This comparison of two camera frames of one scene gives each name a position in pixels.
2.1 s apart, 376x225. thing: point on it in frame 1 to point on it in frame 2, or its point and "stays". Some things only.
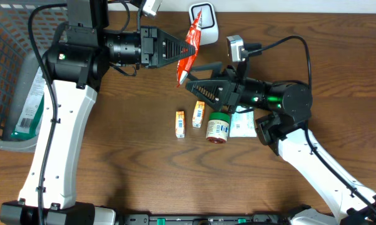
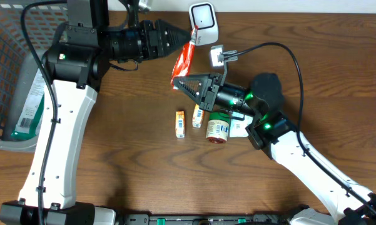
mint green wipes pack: x=243 y=124 stays
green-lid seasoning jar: x=217 y=127 stays
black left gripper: x=155 y=59 to x=152 y=42
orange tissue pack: x=180 y=125 stays
